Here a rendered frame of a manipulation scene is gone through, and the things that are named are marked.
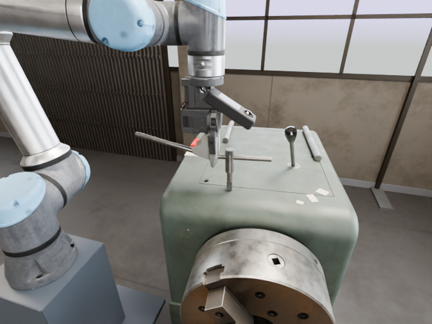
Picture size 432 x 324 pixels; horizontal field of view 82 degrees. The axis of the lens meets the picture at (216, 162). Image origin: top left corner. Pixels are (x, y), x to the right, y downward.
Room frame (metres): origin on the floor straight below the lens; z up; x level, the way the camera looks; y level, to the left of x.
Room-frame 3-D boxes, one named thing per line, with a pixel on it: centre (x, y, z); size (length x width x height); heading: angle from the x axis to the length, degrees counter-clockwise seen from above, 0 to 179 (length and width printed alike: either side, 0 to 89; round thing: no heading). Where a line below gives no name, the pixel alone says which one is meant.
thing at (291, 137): (0.60, -0.19, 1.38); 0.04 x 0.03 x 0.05; 170
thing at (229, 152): (0.53, -0.03, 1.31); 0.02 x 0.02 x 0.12
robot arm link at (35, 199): (0.44, 0.43, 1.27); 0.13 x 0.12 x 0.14; 177
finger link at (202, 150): (0.53, 0.03, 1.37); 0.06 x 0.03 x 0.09; 80
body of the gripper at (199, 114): (0.55, 0.03, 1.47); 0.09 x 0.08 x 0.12; 80
